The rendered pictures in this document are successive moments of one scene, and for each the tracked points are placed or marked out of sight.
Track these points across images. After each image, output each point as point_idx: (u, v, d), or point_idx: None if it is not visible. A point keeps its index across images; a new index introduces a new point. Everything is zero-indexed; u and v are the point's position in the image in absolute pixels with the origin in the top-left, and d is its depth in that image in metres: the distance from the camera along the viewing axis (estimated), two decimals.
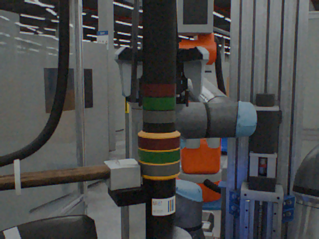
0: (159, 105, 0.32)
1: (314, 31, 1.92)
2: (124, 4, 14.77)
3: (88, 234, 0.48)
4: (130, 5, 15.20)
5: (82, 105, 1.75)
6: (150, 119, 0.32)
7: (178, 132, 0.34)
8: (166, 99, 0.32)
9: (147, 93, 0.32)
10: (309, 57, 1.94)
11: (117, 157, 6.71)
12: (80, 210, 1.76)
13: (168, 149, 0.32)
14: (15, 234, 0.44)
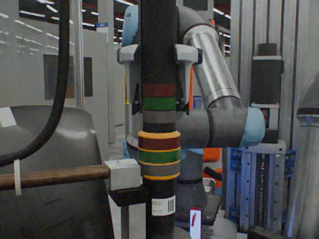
0: (159, 105, 0.32)
1: (316, 2, 1.90)
2: (124, 0, 14.75)
3: (85, 122, 0.46)
4: (130, 1, 15.18)
5: (81, 74, 1.73)
6: (150, 119, 0.32)
7: (178, 132, 0.34)
8: (166, 99, 0.32)
9: (147, 93, 0.32)
10: (311, 28, 1.92)
11: (117, 149, 6.69)
12: None
13: (168, 149, 0.32)
14: (8, 112, 0.42)
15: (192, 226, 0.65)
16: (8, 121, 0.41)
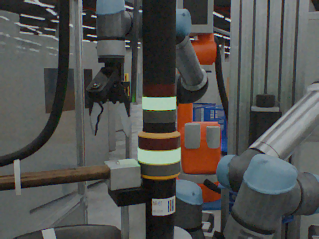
0: (159, 105, 0.32)
1: (314, 31, 1.92)
2: (124, 4, 14.77)
3: None
4: (130, 5, 15.20)
5: (82, 106, 1.75)
6: (150, 119, 0.32)
7: (178, 132, 0.34)
8: (166, 99, 0.32)
9: (147, 93, 0.32)
10: (309, 57, 1.94)
11: (117, 157, 6.71)
12: (80, 211, 1.76)
13: (168, 149, 0.32)
14: (52, 234, 0.49)
15: None
16: None
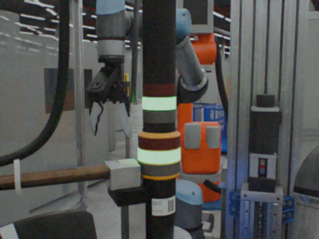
0: (159, 105, 0.32)
1: (314, 31, 1.92)
2: (124, 4, 14.77)
3: None
4: (130, 5, 15.20)
5: (82, 106, 1.75)
6: (150, 119, 0.32)
7: (178, 132, 0.34)
8: (166, 99, 0.32)
9: (147, 93, 0.32)
10: (309, 57, 1.94)
11: (117, 157, 6.71)
12: None
13: (168, 149, 0.32)
14: None
15: None
16: None
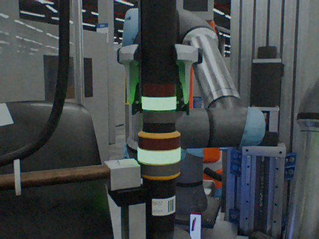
0: (159, 105, 0.32)
1: (316, 4, 1.90)
2: (124, 0, 14.75)
3: None
4: (130, 1, 15.18)
5: (81, 76, 1.73)
6: (150, 119, 0.32)
7: (178, 132, 0.34)
8: (166, 99, 0.32)
9: (147, 93, 0.32)
10: (311, 30, 1.92)
11: (117, 150, 6.69)
12: None
13: (168, 149, 0.32)
14: None
15: (192, 230, 0.65)
16: None
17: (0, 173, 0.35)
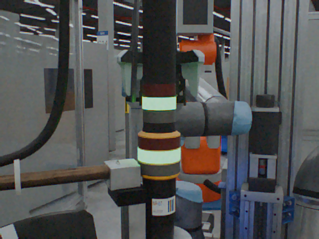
0: (159, 105, 0.32)
1: (314, 32, 1.92)
2: (124, 4, 14.77)
3: None
4: (130, 5, 15.20)
5: (82, 106, 1.75)
6: (150, 119, 0.32)
7: (178, 132, 0.34)
8: (166, 99, 0.32)
9: (147, 93, 0.32)
10: (309, 58, 1.94)
11: (117, 157, 6.71)
12: None
13: (168, 149, 0.32)
14: None
15: None
16: None
17: None
